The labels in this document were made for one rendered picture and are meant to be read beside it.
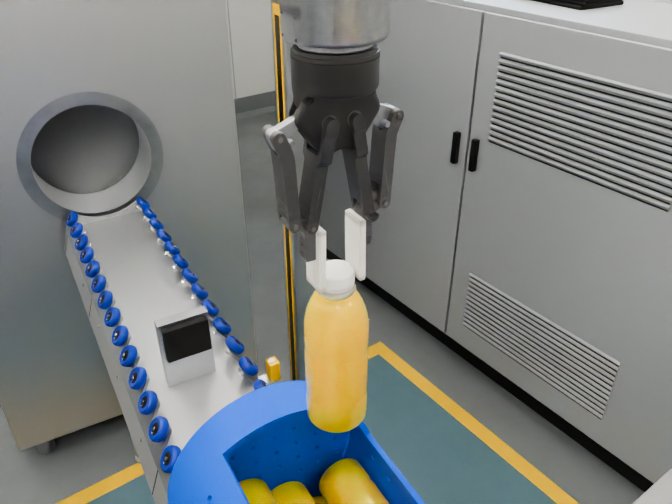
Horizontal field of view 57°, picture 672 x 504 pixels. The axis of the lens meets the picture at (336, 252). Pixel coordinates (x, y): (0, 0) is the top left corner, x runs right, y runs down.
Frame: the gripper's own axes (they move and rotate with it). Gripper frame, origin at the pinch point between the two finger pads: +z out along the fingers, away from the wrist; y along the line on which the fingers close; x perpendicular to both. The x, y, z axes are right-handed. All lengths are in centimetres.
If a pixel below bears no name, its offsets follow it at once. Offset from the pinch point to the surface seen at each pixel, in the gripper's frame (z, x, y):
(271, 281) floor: 147, -202, -75
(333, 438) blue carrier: 40.2, -10.8, -5.5
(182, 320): 40, -50, 6
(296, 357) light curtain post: 73, -65, -25
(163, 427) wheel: 50, -36, 15
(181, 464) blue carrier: 31.3, -9.6, 17.1
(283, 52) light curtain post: -4, -64, -25
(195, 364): 52, -50, 4
